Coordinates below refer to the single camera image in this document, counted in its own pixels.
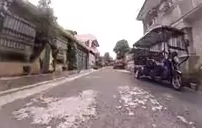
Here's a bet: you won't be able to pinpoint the tree by wall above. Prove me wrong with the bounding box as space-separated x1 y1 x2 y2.
21 0 61 65

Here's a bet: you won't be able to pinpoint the pink building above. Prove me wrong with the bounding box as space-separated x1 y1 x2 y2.
75 33 101 70

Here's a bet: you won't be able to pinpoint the grey asphalt road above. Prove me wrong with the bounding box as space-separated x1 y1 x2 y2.
0 66 202 128

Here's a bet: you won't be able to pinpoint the round green tree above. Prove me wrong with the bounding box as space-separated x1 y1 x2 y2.
112 38 132 61

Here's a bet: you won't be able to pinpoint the distant trees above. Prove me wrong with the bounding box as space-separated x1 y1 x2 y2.
101 51 115 67

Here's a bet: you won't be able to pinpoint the raised grey pavement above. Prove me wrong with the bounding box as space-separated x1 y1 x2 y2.
0 69 92 95

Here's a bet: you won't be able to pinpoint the wall with slatted fence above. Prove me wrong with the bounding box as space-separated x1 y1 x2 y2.
0 0 91 80

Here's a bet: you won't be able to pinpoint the pale multi-storey building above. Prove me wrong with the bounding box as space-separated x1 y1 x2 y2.
124 0 202 83

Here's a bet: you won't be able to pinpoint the pale concrete kerb strip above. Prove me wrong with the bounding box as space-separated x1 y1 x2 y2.
0 67 103 114

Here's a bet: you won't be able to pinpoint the blue tricycle with canopy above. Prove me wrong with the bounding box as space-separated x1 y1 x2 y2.
131 25 191 91

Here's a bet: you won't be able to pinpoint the red vehicle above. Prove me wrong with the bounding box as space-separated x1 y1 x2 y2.
112 58 127 70

